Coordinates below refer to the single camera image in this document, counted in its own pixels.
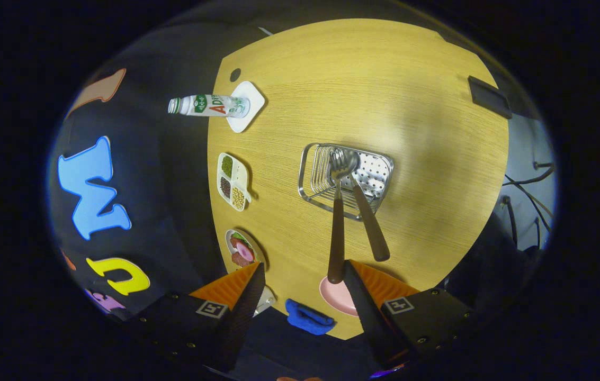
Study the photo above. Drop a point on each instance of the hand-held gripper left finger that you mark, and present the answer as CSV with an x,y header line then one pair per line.
x,y
247,317

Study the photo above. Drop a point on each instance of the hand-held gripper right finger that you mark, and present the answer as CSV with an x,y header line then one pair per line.
x,y
363,312

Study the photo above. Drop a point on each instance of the white toaster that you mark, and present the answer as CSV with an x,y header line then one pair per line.
x,y
267,302

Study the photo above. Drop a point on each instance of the pink round plate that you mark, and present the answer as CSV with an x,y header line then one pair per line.
x,y
334,296

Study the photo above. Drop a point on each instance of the blue towel cloth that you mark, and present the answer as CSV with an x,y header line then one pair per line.
x,y
305,317

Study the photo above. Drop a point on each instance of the brown meat patty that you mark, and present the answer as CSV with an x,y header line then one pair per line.
x,y
239,259

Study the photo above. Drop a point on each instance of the pink ham slice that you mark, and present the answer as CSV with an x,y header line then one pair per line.
x,y
244,248

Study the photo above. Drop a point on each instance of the white oval food dish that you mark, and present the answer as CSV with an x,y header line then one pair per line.
x,y
227,244

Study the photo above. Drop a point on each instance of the green lettuce leaf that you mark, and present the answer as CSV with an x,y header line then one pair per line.
x,y
237,235

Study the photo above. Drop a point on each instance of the yellow soybeans pile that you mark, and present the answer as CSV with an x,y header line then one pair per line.
x,y
238,197

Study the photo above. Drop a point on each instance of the dark red beans pile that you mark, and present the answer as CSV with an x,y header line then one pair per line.
x,y
225,187

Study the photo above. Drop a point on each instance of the white divided bean dish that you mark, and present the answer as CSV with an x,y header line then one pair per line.
x,y
241,174

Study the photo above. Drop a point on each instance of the green mung beans pile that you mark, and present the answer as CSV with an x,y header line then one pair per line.
x,y
227,166

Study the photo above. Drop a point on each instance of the white bottle green cap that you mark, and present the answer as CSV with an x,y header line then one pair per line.
x,y
199,106

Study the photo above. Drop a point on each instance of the white square coaster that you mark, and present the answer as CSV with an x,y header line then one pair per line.
x,y
252,95

